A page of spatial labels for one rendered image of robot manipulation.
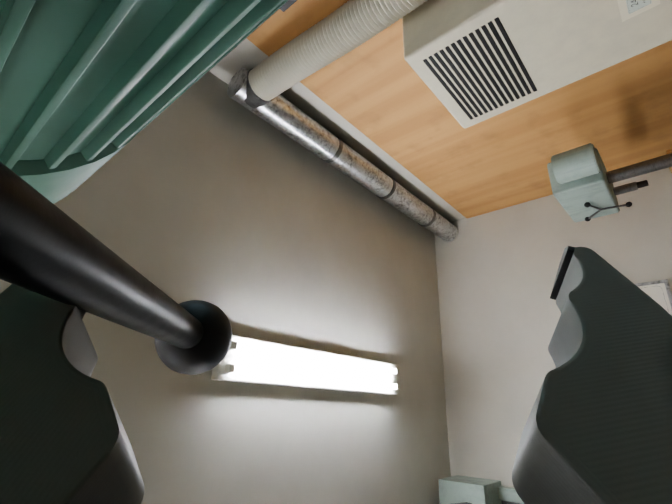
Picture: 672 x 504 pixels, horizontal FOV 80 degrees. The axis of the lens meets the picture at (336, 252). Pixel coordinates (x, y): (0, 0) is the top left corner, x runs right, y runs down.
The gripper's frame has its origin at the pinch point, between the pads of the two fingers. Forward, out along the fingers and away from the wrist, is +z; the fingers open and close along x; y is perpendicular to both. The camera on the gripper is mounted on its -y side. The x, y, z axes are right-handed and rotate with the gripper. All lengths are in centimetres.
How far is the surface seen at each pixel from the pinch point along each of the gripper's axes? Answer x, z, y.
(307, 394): -7, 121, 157
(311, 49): -3, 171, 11
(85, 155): -10.5, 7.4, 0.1
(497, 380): 121, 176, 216
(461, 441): 97, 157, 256
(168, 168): -63, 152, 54
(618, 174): 143, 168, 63
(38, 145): -10.9, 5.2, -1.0
